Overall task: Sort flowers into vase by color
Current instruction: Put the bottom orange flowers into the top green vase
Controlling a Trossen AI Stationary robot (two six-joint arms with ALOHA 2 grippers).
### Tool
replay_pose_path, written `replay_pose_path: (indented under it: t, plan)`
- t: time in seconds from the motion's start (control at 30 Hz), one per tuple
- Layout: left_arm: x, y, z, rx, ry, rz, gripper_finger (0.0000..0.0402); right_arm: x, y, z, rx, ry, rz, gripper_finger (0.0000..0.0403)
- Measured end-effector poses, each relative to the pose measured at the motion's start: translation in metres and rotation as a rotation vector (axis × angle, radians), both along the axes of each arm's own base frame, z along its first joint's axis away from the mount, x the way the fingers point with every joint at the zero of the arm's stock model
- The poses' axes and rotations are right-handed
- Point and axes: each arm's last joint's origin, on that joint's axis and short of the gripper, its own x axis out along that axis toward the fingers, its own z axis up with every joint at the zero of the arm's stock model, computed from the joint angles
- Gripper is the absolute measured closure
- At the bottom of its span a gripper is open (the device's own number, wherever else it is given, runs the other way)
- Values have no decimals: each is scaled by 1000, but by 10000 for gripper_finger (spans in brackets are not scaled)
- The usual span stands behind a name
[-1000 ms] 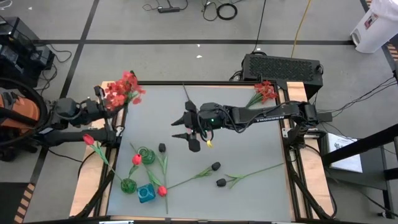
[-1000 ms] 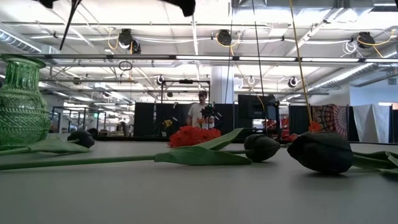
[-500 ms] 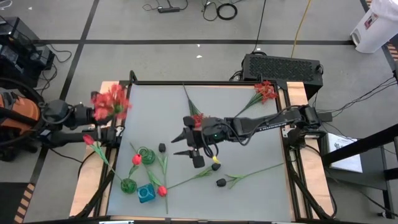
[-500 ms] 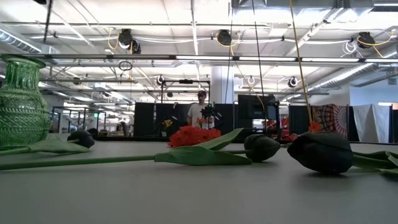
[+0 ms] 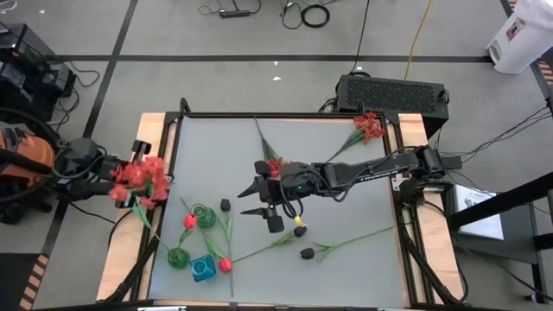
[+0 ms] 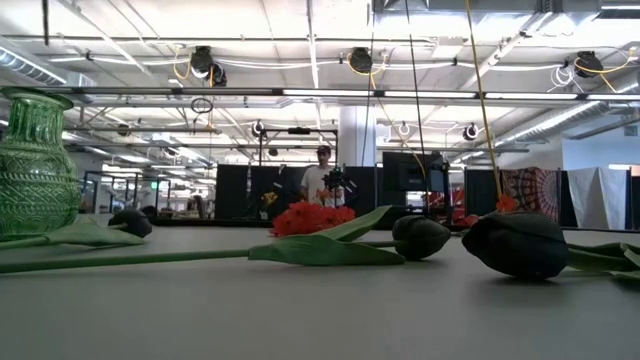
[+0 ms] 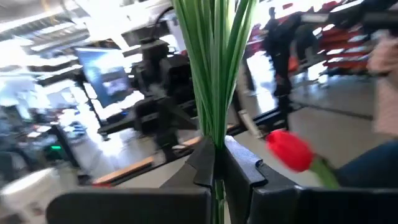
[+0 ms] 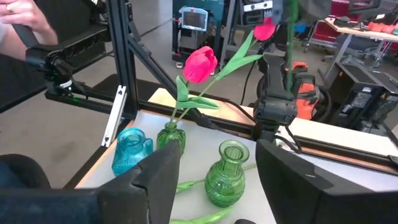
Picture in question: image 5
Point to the red artificial flower bunch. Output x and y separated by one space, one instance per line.
369 127
142 177
276 164

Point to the round green glass vase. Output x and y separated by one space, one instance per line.
178 259

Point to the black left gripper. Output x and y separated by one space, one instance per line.
138 151

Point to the white paper sheet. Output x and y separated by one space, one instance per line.
479 216

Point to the black computer case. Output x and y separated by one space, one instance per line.
389 95

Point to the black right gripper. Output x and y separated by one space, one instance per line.
276 194

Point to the white plastic bin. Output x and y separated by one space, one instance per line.
523 39

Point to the tall green glass vase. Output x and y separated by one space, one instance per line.
207 216

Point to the black side stand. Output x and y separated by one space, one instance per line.
518 233

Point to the black artificial tulip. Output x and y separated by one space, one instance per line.
300 231
224 205
307 253

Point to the grey table mat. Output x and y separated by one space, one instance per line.
345 285

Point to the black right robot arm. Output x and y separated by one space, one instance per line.
367 173

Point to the black equipment stack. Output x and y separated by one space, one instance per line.
26 73

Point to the orange vacuum cleaner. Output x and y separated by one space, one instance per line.
30 155

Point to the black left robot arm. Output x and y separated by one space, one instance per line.
82 190

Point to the black metal table frame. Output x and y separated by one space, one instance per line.
311 115

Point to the blue square glass vase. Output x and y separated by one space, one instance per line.
202 268

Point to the black power brick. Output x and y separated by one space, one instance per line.
453 162

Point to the black power strip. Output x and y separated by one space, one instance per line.
233 14

